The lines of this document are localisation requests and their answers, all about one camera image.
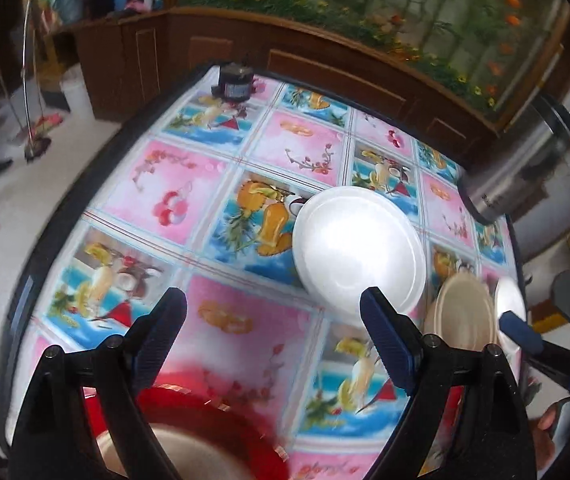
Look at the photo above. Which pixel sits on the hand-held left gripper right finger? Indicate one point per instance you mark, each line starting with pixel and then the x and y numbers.
pixel 388 341

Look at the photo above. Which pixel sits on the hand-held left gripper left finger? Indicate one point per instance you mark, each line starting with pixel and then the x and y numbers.
pixel 161 331

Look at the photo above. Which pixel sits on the small white bowl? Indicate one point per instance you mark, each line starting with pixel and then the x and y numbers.
pixel 510 299

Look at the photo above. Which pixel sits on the beige bowl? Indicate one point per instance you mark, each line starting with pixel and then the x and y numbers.
pixel 461 311
pixel 192 452

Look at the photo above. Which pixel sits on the red ribbed glass plate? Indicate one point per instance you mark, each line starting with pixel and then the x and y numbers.
pixel 205 409

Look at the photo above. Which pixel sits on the large white bowl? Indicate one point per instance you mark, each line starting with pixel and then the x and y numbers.
pixel 360 252

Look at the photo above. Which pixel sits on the person's right hand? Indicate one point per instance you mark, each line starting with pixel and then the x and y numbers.
pixel 548 422

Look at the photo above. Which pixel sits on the fruit print tablecloth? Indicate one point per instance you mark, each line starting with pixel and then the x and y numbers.
pixel 270 322

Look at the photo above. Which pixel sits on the stainless steel thermos jug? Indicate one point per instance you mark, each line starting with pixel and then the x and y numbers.
pixel 511 180

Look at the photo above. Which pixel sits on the broom with metal pole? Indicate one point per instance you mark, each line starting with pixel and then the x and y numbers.
pixel 40 132

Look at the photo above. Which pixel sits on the white bucket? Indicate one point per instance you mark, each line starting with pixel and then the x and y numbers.
pixel 72 91

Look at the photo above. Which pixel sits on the small black device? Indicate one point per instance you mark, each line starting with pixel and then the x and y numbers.
pixel 235 82

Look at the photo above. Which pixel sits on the brown wooden cabinet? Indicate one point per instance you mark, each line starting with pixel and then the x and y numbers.
pixel 130 60

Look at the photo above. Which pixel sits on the pink cloth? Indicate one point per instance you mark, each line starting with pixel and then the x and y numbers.
pixel 135 6

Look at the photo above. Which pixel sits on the glass aquarium with plants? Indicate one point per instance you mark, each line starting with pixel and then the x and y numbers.
pixel 365 2

